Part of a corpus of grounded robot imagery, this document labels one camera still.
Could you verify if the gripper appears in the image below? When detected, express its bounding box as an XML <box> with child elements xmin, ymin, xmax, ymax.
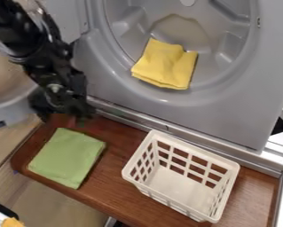
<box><xmin>26</xmin><ymin>68</ymin><xmax>97</xmax><ymax>124</ymax></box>

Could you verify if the green cloth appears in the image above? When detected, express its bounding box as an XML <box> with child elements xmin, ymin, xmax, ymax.
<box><xmin>27</xmin><ymin>127</ymin><xmax>108</xmax><ymax>191</ymax></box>

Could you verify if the yellow cloth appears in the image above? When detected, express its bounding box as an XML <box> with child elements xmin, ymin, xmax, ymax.
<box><xmin>130</xmin><ymin>37</ymin><xmax>200</xmax><ymax>90</ymax></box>

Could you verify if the washing machine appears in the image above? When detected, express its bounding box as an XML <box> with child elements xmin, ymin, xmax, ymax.
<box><xmin>0</xmin><ymin>0</ymin><xmax>283</xmax><ymax>179</ymax></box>

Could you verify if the white basket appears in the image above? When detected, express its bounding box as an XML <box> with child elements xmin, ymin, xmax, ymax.
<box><xmin>121</xmin><ymin>129</ymin><xmax>242</xmax><ymax>224</ymax></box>

